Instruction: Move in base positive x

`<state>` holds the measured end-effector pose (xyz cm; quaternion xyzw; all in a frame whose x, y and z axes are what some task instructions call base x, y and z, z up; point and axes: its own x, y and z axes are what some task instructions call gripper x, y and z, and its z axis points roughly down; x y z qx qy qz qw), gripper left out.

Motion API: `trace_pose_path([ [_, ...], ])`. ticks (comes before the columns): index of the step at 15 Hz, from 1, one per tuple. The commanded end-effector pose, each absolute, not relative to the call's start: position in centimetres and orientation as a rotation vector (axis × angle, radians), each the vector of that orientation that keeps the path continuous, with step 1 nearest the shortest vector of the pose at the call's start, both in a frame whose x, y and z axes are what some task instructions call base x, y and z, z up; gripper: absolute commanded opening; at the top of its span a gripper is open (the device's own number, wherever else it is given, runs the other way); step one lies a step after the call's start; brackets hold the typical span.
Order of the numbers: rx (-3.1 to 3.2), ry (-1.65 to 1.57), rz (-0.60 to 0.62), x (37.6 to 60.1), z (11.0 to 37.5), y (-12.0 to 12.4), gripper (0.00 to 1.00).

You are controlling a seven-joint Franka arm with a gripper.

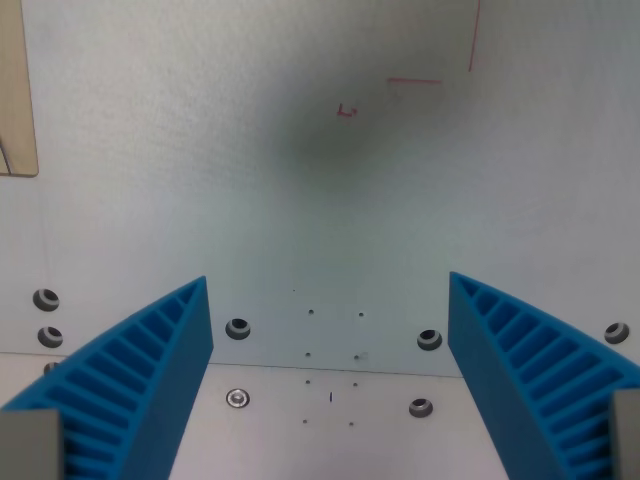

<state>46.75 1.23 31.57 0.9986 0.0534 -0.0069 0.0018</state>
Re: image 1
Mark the light wooden board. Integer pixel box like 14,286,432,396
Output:
0,0,40,178

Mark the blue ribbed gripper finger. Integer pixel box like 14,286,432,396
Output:
0,275,215,480
447,271,640,480

